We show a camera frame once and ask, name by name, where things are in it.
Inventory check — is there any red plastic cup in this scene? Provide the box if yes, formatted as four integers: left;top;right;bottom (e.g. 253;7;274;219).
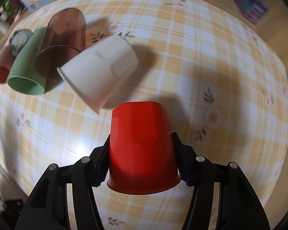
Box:
107;101;181;195

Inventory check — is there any green plastic cup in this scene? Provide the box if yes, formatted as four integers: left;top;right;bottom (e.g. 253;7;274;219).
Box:
7;27;47;96

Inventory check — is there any pink plastic cup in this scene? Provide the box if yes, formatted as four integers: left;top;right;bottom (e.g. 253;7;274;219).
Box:
0;46;15;84

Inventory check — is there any grey translucent cup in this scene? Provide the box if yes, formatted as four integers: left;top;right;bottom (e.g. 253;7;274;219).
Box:
9;29;33;57

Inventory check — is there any brown translucent cup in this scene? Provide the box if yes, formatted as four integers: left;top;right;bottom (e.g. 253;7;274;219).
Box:
35;8;86;79

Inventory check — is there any yellow plaid tablecloth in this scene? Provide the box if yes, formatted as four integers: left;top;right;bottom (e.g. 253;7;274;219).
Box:
0;0;288;230

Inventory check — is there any purple book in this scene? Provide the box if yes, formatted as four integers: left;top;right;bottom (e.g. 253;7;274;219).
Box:
233;0;269;25

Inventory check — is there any artificial flower bouquet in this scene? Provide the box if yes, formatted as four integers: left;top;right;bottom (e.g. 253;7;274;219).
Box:
0;0;23;21

